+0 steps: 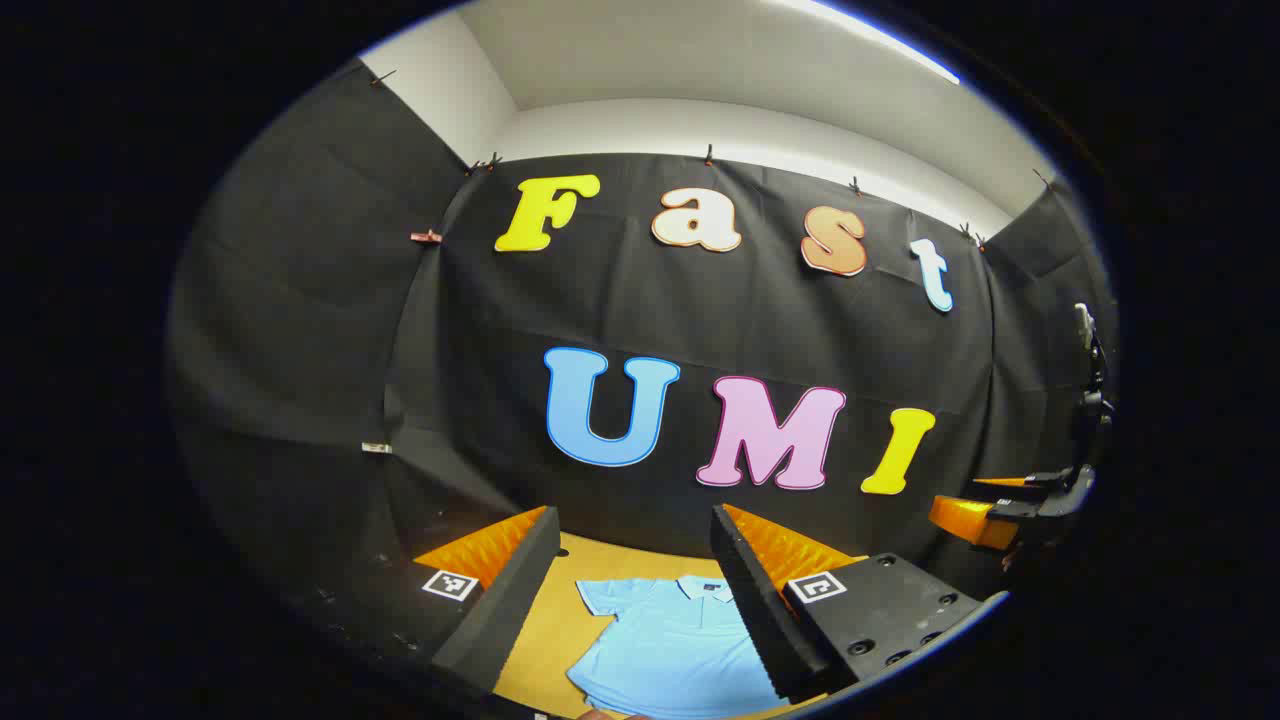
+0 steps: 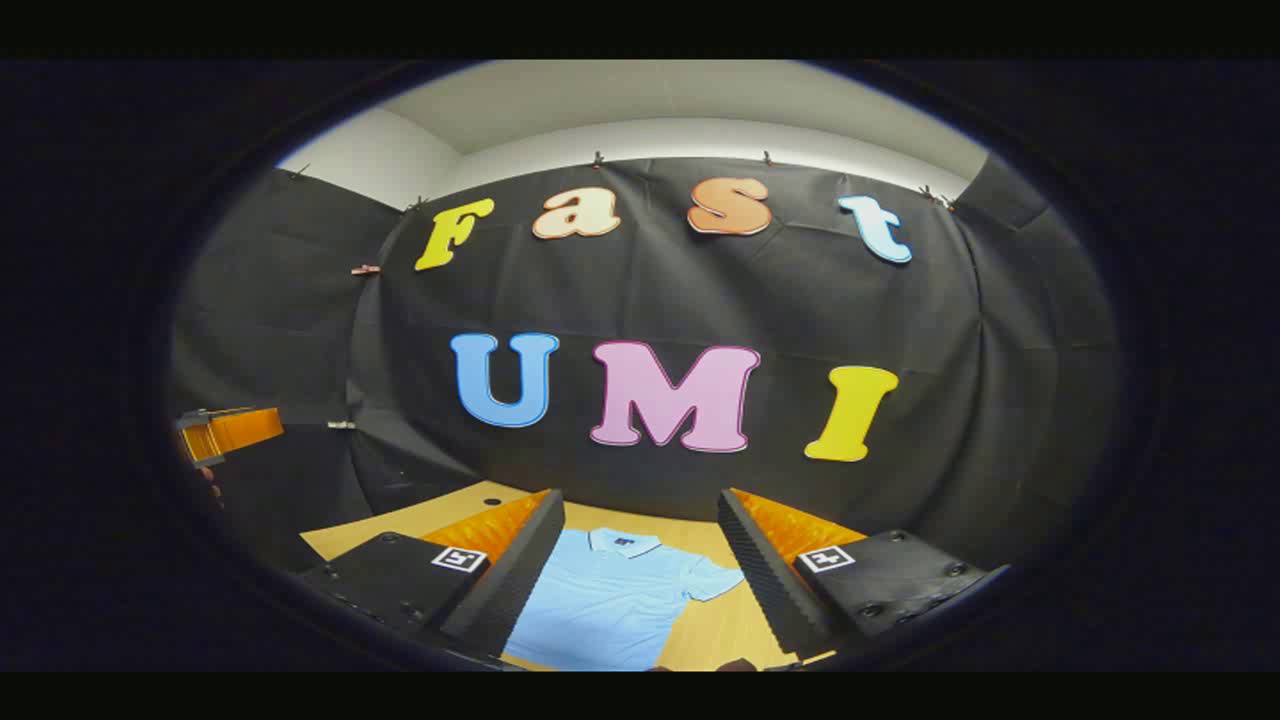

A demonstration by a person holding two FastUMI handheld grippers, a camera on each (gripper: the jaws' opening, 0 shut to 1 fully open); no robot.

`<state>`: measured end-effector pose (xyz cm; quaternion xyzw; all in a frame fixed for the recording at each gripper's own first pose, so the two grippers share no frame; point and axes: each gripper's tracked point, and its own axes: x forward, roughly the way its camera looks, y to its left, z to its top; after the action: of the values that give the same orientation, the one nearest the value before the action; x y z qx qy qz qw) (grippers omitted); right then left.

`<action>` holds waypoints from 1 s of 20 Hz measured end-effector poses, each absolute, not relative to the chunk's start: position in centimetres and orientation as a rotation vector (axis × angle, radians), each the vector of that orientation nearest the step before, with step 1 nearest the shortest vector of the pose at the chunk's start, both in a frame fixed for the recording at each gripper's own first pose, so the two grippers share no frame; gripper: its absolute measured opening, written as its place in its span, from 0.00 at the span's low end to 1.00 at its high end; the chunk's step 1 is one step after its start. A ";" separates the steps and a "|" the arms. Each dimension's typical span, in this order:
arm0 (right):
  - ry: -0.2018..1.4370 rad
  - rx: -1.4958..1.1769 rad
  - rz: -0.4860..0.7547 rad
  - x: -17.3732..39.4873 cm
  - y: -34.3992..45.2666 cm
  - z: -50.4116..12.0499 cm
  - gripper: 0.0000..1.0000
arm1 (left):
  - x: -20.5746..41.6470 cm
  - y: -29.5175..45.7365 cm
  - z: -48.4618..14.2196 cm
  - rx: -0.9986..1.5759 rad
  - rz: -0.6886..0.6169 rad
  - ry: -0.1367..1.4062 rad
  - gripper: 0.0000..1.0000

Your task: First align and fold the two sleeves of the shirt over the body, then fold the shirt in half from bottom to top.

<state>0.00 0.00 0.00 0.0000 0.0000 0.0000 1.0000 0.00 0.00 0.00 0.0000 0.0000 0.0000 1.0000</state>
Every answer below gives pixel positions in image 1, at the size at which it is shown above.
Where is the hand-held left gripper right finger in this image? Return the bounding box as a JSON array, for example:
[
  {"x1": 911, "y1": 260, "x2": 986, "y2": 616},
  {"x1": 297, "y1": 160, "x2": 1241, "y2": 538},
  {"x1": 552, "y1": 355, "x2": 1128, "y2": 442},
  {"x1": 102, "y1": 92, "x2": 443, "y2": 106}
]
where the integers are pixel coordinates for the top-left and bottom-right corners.
[{"x1": 712, "y1": 503, "x2": 1009, "y2": 706}]

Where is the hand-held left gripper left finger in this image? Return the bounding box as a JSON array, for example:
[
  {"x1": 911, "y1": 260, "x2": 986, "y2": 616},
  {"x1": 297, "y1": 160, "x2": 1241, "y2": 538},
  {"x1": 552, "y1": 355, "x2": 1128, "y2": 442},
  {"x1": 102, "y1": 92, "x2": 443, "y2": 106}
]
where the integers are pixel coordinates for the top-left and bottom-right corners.
[{"x1": 290, "y1": 505, "x2": 563, "y2": 701}]

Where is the light blue T-shirt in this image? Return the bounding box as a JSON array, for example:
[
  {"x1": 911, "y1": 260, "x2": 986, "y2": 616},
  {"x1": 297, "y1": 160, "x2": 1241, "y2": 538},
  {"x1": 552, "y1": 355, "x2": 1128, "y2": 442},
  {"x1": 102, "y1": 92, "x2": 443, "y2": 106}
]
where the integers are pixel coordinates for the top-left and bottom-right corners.
[{"x1": 567, "y1": 574, "x2": 786, "y2": 719}]

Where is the black backdrop cloth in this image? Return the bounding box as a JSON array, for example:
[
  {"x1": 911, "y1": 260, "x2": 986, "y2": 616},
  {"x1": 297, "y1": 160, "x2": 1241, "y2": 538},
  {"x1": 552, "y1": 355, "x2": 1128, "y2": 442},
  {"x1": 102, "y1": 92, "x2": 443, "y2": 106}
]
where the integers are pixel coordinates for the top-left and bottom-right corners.
[{"x1": 165, "y1": 60, "x2": 1121, "y2": 691}]

